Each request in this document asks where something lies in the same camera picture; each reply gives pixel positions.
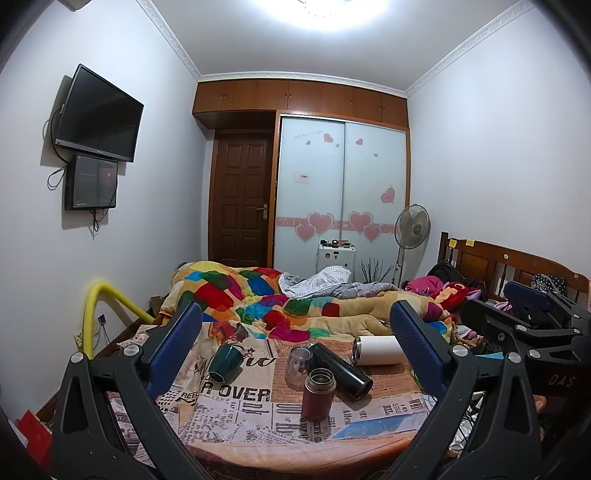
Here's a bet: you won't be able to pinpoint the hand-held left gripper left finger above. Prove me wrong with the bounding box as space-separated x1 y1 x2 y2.
50 301 218 480

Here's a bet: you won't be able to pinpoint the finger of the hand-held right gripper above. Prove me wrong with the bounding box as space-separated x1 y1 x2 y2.
459 299 583 361
502 280 591 328

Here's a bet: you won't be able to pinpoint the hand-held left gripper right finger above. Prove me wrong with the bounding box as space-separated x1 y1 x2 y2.
383 299 555 480

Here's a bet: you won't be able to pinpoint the dark green cup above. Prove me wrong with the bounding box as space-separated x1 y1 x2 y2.
208 344 248 383

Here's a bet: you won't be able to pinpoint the clear glass cup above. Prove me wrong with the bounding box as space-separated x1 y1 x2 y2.
285 347 314 389

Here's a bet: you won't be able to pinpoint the person's right hand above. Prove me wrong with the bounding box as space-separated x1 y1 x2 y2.
531 394 548 444

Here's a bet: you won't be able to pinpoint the black dotted cloth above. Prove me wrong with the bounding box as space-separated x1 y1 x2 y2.
531 273 568 296

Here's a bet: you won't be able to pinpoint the white insulated tumbler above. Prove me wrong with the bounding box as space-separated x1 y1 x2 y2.
352 335 405 366

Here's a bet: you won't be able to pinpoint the red plush toy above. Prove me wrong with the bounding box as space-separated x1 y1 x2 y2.
434 281 481 310

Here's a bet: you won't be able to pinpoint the wooden bed headboard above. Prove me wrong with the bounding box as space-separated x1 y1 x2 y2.
438 231 591 306

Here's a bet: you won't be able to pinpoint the colourful patchwork blanket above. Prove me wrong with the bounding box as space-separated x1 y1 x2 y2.
159 261 458 344

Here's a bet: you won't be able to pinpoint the pink clothing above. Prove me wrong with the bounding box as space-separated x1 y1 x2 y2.
406 276 446 294

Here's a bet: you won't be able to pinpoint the black bag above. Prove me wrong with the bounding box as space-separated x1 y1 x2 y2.
427 261 467 283

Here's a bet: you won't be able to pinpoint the black thermos bottle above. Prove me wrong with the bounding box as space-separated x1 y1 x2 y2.
307 342 374 401

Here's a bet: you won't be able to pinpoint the yellow padded pipe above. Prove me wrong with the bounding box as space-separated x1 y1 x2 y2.
82 281 155 358

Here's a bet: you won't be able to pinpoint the blue paper sheet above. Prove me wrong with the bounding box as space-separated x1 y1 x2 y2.
330 406 430 439

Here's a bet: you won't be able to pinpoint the black decorative twigs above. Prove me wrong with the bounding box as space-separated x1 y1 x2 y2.
359 258 395 283

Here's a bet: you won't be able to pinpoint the newspaper print tablecloth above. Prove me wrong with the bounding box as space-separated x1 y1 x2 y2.
108 318 444 462

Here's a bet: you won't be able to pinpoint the maroon thermos bottle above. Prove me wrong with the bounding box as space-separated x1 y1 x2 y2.
301 368 335 422

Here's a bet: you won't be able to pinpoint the grey checked quilt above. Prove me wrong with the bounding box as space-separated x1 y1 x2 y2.
278 266 402 301

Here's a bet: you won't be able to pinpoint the small white cabinet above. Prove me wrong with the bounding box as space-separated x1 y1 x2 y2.
316 243 357 283

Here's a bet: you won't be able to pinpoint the brown wooden door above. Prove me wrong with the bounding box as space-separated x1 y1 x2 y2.
210 130 274 268

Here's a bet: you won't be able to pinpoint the red box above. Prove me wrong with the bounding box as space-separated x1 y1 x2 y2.
16 408 54 467

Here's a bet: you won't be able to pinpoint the heart-decorated sliding wardrobe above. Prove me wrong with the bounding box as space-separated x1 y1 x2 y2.
276 113 411 287

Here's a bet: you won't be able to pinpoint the wooden overhead cabinet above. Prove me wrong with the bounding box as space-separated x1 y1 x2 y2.
193 78 409 131

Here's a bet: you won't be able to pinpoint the bright ceiling light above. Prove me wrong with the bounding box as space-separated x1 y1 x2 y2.
249 0 393 33

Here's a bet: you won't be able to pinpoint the white wall outlet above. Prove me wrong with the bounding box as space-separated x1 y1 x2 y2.
76 314 105 344

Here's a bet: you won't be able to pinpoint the standing pedestal fan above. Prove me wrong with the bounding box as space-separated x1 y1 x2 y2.
393 203 431 287

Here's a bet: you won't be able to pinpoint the small black wall monitor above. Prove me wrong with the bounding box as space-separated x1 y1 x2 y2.
64 154 118 211

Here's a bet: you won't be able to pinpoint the black television cable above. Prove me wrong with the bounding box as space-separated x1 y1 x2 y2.
42 111 72 191

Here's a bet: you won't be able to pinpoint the wall-mounted black television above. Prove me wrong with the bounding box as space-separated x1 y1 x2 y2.
54 64 145 163

